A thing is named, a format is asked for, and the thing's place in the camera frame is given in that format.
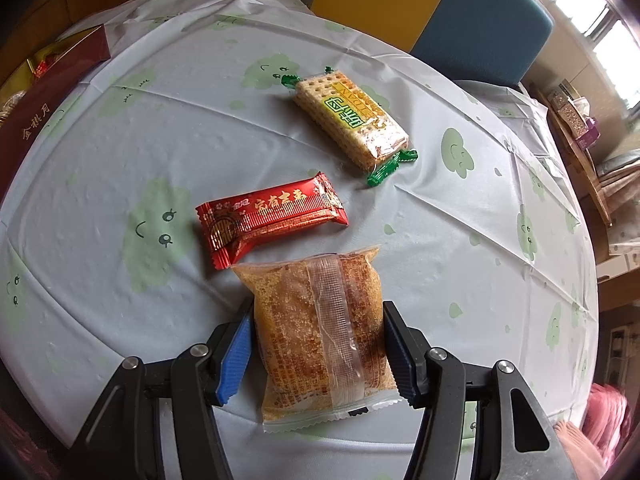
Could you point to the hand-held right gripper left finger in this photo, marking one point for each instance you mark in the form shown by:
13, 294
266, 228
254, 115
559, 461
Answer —
235, 355

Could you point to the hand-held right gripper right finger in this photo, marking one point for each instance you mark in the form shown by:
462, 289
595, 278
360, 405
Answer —
397, 355

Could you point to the clear orange crumb snack packet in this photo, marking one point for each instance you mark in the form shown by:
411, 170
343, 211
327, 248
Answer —
290, 320

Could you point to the red tin box gold inside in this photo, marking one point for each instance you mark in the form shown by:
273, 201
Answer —
40, 110

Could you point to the pale green-print tablecloth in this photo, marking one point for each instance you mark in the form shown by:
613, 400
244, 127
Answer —
450, 260

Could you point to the small red snack packet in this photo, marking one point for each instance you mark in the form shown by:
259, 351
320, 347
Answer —
270, 215

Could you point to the person's bare foot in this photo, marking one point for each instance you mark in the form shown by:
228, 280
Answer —
577, 452

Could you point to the pink cloth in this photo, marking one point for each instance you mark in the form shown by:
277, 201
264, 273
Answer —
607, 420

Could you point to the cracker packet green ends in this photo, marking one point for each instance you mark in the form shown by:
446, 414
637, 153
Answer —
350, 120

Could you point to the wooden side table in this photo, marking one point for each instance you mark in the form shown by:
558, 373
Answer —
592, 180

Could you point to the purple box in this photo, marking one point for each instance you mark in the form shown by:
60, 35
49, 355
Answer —
589, 134

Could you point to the patterned tissue box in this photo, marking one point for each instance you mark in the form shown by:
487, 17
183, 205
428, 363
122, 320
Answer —
574, 119

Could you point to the white green box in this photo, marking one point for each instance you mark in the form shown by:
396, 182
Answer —
562, 94

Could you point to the grey yellow blue sofa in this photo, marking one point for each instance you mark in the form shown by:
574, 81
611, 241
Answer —
480, 25

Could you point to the window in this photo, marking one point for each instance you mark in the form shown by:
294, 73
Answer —
585, 0

